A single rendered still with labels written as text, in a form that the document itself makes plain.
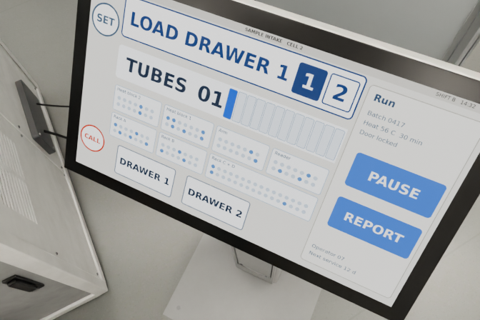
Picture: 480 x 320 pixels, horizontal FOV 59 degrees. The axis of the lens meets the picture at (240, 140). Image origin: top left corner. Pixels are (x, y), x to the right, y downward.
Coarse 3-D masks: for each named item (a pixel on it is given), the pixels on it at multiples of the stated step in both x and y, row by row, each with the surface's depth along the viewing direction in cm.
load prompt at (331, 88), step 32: (128, 0) 51; (128, 32) 52; (160, 32) 51; (192, 32) 49; (224, 32) 48; (224, 64) 49; (256, 64) 48; (288, 64) 47; (320, 64) 45; (288, 96) 48; (320, 96) 46; (352, 96) 45
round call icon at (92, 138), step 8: (80, 128) 60; (88, 128) 60; (96, 128) 59; (80, 136) 61; (88, 136) 60; (96, 136) 60; (104, 136) 59; (80, 144) 61; (88, 144) 61; (96, 144) 60; (104, 144) 60; (96, 152) 61
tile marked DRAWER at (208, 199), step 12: (192, 180) 56; (192, 192) 57; (204, 192) 56; (216, 192) 56; (228, 192) 55; (192, 204) 58; (204, 204) 57; (216, 204) 56; (228, 204) 56; (240, 204) 55; (216, 216) 57; (228, 216) 56; (240, 216) 56; (240, 228) 56
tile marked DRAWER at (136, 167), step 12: (120, 156) 59; (132, 156) 59; (144, 156) 58; (120, 168) 60; (132, 168) 59; (144, 168) 59; (156, 168) 58; (168, 168) 57; (132, 180) 60; (144, 180) 59; (156, 180) 59; (168, 180) 58; (168, 192) 59
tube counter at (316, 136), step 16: (208, 80) 51; (208, 96) 51; (224, 96) 51; (240, 96) 50; (256, 96) 49; (208, 112) 52; (224, 112) 51; (240, 112) 51; (256, 112) 50; (272, 112) 49; (288, 112) 48; (256, 128) 50; (272, 128) 50; (288, 128) 49; (304, 128) 48; (320, 128) 48; (336, 128) 47; (288, 144) 50; (304, 144) 49; (320, 144) 48; (336, 144) 48
